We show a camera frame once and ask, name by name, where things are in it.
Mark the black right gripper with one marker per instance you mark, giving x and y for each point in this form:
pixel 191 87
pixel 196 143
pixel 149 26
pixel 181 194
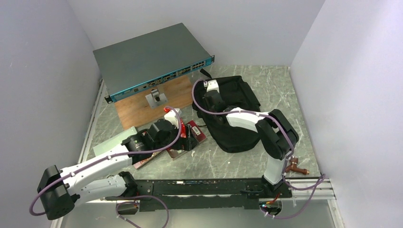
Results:
pixel 206 103

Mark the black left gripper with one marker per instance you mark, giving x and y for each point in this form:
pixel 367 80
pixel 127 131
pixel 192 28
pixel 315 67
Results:
pixel 186 143

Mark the red snack packet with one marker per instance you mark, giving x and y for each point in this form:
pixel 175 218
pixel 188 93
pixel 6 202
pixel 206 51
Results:
pixel 183 129

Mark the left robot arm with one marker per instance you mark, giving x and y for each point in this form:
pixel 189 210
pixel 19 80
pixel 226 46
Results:
pixel 61 190

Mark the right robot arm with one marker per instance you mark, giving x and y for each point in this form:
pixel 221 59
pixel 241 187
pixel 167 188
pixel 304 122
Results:
pixel 274 130

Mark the dark red book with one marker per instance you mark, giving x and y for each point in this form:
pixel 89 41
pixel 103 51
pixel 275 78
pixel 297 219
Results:
pixel 199 135

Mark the wooden base board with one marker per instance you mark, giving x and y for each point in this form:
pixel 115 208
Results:
pixel 148 105

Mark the grey notebook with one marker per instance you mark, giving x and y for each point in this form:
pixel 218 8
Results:
pixel 112 142

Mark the copper brass tap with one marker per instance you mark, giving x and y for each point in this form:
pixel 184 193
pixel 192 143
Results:
pixel 296 166

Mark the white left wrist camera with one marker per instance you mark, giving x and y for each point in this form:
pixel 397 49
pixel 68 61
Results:
pixel 171 117

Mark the metal switch stand bracket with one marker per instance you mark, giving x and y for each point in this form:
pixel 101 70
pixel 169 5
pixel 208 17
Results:
pixel 155 98

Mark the grey network switch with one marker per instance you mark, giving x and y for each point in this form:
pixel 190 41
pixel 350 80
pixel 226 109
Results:
pixel 137 64

